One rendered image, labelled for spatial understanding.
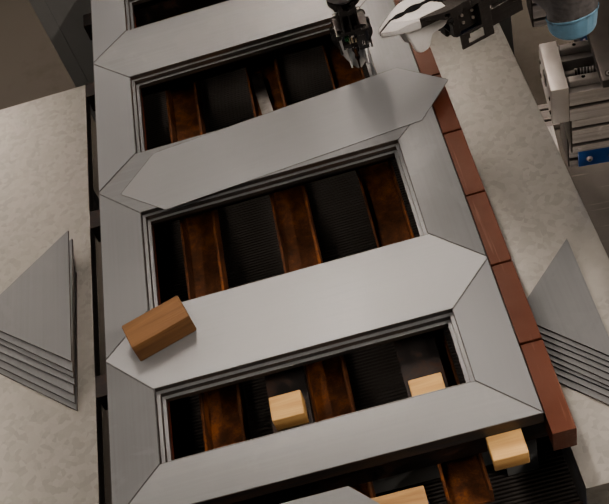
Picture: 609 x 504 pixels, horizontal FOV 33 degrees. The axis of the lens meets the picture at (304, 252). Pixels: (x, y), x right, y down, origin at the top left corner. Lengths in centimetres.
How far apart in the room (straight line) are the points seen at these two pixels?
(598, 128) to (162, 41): 109
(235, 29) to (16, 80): 177
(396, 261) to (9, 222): 97
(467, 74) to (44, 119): 106
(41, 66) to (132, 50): 160
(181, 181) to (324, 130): 32
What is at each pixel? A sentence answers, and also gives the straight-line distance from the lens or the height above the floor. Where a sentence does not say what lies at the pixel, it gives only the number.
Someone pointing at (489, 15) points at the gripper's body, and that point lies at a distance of 146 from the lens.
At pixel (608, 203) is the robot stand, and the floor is 21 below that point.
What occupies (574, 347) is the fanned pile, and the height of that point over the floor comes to 71.
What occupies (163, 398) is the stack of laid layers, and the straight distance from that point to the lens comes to 190.
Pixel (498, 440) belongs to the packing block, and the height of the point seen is 81.
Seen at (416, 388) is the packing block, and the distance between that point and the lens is 179.
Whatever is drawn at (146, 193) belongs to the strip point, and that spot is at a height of 85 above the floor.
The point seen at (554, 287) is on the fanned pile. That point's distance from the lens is 200.
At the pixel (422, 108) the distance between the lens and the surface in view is 217.
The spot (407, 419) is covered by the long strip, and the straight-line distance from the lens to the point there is 173.
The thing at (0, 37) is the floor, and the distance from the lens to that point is 440.
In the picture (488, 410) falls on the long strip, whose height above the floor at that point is 85.
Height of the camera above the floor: 235
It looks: 50 degrees down
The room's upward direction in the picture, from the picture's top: 20 degrees counter-clockwise
